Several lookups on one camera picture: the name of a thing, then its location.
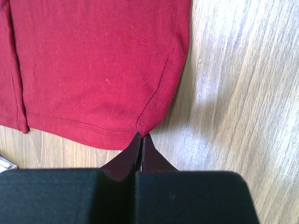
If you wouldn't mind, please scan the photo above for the folded white t shirt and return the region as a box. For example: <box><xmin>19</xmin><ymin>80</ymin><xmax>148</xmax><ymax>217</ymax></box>
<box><xmin>0</xmin><ymin>156</ymin><xmax>18</xmax><ymax>173</ymax></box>

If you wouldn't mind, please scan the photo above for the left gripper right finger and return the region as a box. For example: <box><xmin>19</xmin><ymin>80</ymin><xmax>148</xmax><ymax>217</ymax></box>
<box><xmin>135</xmin><ymin>135</ymin><xmax>259</xmax><ymax>224</ymax></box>

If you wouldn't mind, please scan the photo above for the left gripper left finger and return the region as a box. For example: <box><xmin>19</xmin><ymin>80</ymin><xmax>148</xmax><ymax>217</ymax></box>
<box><xmin>0</xmin><ymin>134</ymin><xmax>142</xmax><ymax>224</ymax></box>

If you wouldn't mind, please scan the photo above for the dark red t shirt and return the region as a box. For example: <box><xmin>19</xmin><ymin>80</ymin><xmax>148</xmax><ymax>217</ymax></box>
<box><xmin>0</xmin><ymin>0</ymin><xmax>191</xmax><ymax>150</ymax></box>

